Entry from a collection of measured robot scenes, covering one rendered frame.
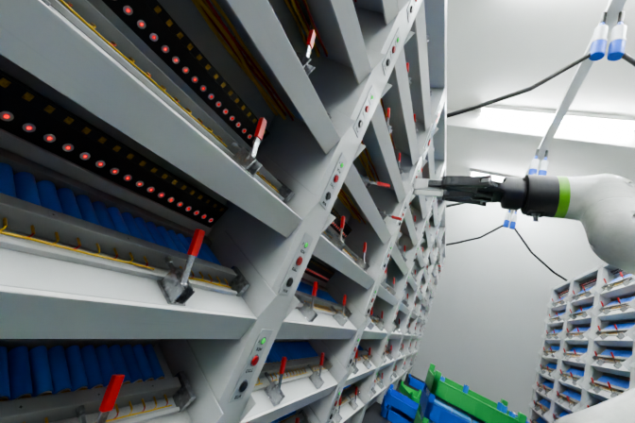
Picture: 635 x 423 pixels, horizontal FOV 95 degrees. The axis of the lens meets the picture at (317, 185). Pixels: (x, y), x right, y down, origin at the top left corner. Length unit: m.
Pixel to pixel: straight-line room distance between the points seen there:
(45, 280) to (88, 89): 0.17
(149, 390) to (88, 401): 0.09
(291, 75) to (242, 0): 0.12
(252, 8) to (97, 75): 0.20
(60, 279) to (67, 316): 0.03
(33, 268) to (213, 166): 0.18
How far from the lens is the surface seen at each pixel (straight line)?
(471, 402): 1.41
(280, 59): 0.45
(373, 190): 1.33
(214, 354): 0.61
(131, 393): 0.56
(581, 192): 0.79
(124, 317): 0.39
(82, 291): 0.36
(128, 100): 0.32
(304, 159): 0.62
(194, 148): 0.36
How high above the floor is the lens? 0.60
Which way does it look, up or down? 17 degrees up
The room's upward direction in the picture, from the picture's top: 25 degrees clockwise
